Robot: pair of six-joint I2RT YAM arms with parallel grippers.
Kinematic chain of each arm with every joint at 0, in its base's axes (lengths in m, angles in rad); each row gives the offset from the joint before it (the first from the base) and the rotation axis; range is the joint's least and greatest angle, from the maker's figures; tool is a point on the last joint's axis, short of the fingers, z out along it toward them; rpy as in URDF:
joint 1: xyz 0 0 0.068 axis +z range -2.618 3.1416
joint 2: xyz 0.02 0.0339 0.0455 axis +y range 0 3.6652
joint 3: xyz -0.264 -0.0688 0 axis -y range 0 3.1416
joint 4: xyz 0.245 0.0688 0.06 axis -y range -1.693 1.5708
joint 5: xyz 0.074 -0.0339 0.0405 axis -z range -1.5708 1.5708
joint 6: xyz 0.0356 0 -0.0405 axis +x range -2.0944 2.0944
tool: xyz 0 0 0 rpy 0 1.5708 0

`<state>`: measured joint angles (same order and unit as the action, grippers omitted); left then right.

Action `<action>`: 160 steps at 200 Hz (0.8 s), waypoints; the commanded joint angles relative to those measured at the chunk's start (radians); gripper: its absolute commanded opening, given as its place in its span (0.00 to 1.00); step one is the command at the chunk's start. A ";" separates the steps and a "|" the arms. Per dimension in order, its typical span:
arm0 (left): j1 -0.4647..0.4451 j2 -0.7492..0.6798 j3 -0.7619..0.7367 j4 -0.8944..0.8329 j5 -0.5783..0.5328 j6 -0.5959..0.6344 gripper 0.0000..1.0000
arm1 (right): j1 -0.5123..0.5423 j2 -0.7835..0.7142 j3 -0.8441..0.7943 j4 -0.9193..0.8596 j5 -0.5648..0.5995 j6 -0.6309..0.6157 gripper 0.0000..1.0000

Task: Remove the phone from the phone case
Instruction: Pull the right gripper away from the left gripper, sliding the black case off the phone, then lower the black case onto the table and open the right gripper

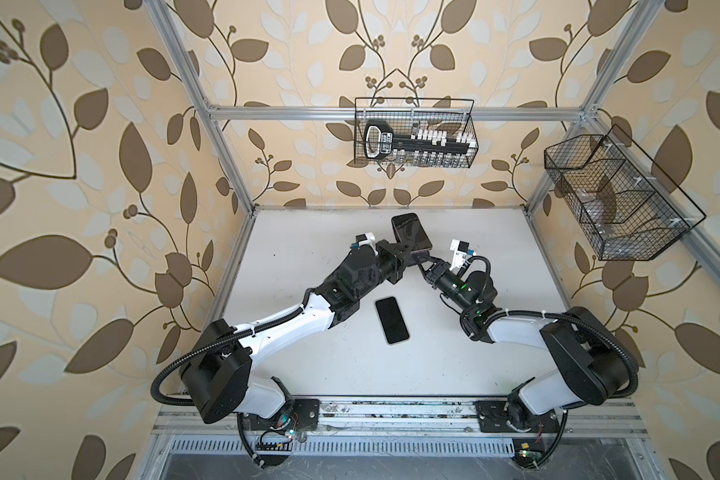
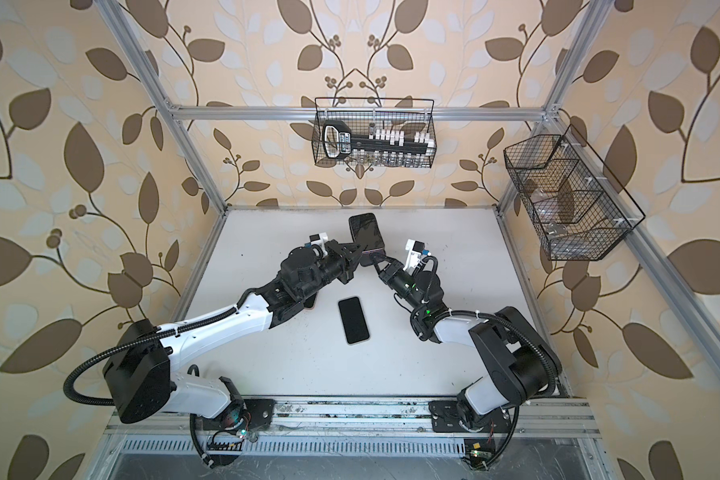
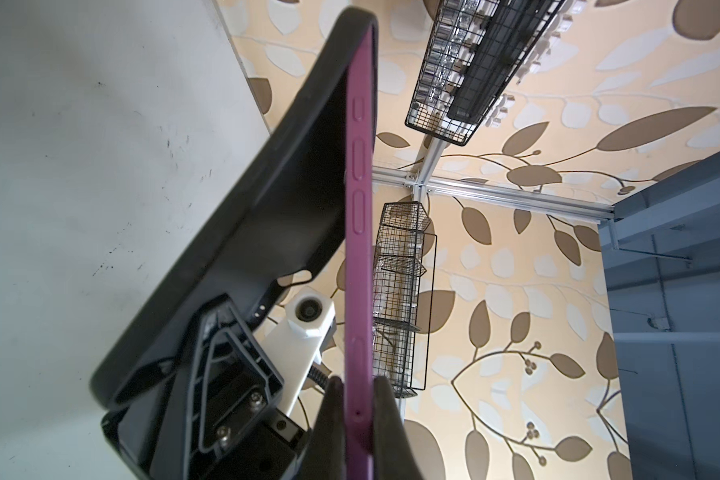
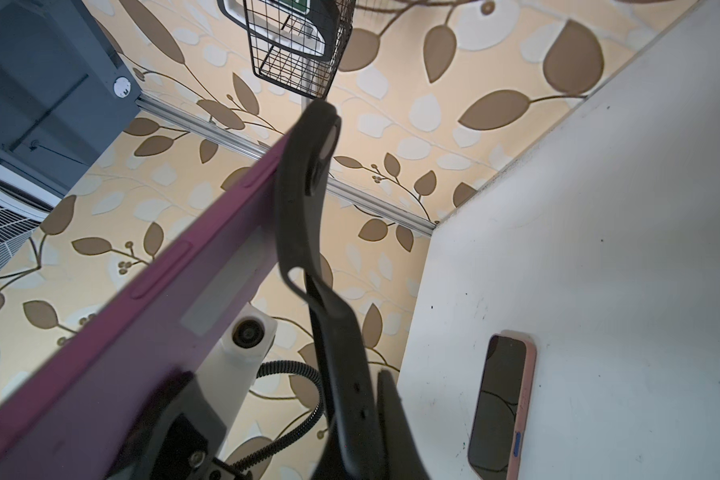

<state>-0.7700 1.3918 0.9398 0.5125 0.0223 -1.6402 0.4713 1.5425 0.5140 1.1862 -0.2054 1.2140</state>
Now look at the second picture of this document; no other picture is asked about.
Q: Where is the right wire basket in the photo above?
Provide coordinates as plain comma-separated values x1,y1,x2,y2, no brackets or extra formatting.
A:
503,126,646,261

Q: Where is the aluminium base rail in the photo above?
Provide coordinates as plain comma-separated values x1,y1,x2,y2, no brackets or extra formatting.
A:
104,395,601,439

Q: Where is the purple phone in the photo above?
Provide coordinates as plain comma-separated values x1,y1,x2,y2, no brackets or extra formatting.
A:
360,236,386,267

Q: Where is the wire basket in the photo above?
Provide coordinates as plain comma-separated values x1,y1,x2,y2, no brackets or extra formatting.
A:
503,126,646,261
311,95,437,169

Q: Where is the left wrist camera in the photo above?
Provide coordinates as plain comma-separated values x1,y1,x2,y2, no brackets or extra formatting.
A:
304,232,329,248

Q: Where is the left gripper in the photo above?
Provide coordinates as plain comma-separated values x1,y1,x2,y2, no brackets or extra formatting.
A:
295,236,366,302

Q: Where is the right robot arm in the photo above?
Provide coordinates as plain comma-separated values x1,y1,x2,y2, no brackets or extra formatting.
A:
371,253,562,432

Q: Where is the phone in white case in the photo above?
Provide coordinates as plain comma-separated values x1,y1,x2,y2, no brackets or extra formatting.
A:
338,297,370,345

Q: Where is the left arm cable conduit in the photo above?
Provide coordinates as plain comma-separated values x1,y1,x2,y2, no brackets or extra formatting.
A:
63,287,265,407

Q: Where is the black tool in basket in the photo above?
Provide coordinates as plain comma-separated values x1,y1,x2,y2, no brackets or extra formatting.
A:
317,120,437,160

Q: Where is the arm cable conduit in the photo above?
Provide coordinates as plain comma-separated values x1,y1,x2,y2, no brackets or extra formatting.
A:
413,254,559,397
63,287,265,407

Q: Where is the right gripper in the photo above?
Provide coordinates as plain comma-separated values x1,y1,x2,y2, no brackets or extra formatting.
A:
373,252,426,316

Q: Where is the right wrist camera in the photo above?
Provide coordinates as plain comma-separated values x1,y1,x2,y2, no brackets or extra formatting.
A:
404,239,429,270

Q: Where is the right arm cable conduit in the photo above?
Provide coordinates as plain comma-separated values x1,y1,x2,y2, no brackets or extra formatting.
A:
413,254,559,397

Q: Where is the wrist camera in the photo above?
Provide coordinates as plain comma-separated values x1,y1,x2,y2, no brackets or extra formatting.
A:
404,239,429,270
304,232,329,248

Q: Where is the black phone case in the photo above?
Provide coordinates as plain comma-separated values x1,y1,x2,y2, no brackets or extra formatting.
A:
348,213,385,251

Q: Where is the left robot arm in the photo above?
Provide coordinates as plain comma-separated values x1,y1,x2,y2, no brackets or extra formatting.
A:
103,240,362,424

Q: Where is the back wire basket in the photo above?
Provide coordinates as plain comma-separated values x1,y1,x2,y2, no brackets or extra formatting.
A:
311,95,437,169

